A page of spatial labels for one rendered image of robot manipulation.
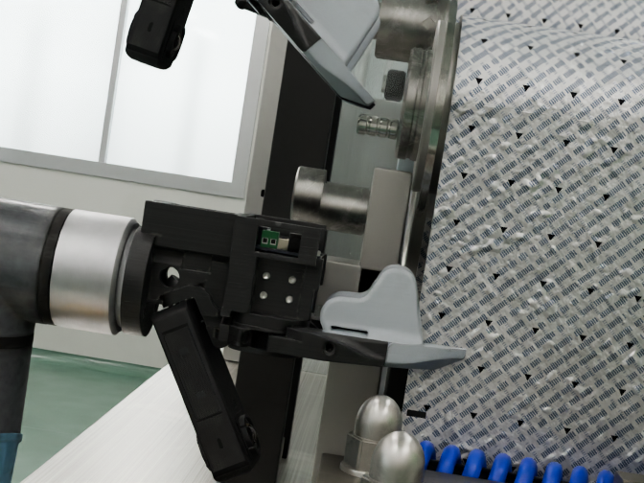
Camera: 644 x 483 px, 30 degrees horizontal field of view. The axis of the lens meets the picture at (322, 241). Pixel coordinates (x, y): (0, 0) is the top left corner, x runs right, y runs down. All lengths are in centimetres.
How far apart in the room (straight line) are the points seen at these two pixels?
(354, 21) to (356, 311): 19
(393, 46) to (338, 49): 26
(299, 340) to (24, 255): 17
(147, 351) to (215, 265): 575
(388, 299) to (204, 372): 12
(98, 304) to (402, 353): 19
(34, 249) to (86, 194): 576
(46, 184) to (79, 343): 87
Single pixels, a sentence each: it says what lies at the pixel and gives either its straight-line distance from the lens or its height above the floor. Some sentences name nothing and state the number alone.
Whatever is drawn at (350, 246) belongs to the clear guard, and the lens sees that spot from 179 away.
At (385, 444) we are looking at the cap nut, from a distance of 59.
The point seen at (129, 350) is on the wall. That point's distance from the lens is 652.
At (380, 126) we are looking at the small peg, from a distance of 82.
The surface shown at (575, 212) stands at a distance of 76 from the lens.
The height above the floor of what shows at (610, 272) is 116.
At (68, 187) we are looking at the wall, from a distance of 653.
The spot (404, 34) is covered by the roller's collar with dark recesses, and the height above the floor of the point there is 132.
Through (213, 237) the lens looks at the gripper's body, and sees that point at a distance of 74.
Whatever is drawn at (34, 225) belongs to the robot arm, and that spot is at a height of 114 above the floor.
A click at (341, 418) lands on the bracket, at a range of 85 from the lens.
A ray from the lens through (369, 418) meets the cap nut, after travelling 68.
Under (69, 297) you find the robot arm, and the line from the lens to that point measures 74.
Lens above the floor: 119
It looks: 3 degrees down
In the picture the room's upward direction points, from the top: 9 degrees clockwise
